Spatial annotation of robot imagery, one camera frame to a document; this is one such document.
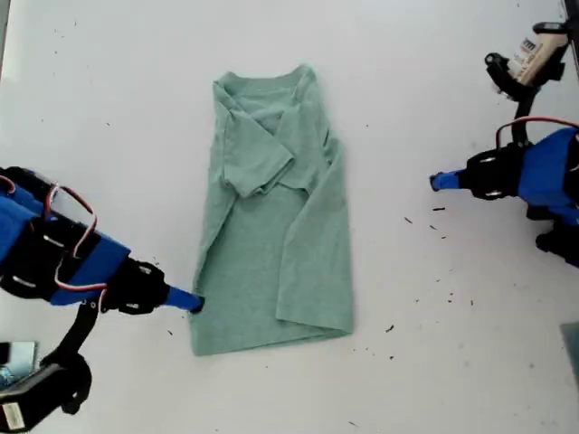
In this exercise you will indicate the grey plate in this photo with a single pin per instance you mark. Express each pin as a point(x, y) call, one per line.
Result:
point(572, 352)

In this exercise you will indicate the beige and black camera box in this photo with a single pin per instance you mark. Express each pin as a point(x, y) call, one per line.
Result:
point(534, 50)

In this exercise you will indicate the shiny steel plate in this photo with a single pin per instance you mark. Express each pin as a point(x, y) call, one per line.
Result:
point(22, 352)

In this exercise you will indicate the black camera stalk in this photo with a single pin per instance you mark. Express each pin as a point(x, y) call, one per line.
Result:
point(74, 334)
point(521, 122)

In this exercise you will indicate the green t-shirt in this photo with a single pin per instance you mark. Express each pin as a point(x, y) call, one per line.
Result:
point(253, 253)

